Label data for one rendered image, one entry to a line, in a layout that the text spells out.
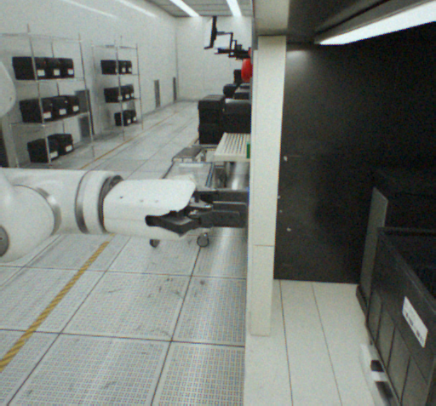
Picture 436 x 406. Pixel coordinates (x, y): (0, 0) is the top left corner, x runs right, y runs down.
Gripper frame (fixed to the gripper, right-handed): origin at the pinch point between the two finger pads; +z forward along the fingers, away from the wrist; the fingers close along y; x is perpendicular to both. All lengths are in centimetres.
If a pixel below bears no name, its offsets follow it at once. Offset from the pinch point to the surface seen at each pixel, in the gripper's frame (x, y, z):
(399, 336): -16.2, 2.0, 22.0
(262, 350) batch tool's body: -32.0, -10.6, 5.3
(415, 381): -18.0, 7.3, 22.1
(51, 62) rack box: 19, -409, -254
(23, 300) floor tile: -119, -130, -134
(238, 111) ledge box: -19, -261, -11
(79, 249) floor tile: -119, -192, -129
